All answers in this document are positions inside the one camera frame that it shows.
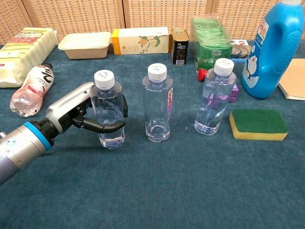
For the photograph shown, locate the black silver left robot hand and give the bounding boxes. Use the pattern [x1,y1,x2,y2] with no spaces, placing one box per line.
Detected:
[44,82,129,142]

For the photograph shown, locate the clear water bottle white cap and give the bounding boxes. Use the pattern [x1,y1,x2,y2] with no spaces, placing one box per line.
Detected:
[194,58,237,136]
[90,69,126,150]
[142,63,174,143]

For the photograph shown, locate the pink drink bottle black cap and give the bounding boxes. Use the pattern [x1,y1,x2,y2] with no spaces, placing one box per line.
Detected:
[10,62,55,118]

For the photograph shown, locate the blue detergent bottle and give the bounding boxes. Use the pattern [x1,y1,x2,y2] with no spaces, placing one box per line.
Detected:
[240,0,305,99]

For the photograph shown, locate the beige lidded food container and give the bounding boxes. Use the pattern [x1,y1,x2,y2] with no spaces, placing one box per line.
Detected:
[58,31,112,60]

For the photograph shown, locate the yellow sponge multipack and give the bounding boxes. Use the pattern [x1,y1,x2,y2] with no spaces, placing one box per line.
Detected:
[0,27,58,88]

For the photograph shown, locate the cream orange carton box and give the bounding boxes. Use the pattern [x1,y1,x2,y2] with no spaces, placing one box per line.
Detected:
[111,26,170,56]

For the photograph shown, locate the blue table carpet mat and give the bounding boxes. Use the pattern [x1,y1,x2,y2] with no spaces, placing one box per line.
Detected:
[0,39,305,229]

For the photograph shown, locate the woven folding screen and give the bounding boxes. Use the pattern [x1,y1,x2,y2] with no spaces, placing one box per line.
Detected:
[0,0,305,46]

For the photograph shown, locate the gold black tin can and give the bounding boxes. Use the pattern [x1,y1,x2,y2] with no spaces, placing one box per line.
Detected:
[171,29,190,66]

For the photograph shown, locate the red emergency stop button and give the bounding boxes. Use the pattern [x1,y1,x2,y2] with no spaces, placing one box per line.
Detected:
[198,68,211,83]

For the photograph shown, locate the clear box green packets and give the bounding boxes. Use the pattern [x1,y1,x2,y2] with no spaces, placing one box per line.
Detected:
[191,16,234,73]

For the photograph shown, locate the purple small box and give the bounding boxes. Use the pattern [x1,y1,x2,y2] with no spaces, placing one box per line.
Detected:
[204,83,240,104]

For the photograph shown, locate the green yellow scouring sponge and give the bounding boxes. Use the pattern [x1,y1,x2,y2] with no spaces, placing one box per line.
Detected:
[229,109,290,141]

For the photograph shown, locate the brown spiral notebook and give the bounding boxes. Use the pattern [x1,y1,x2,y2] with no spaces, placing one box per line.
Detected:
[278,58,305,101]

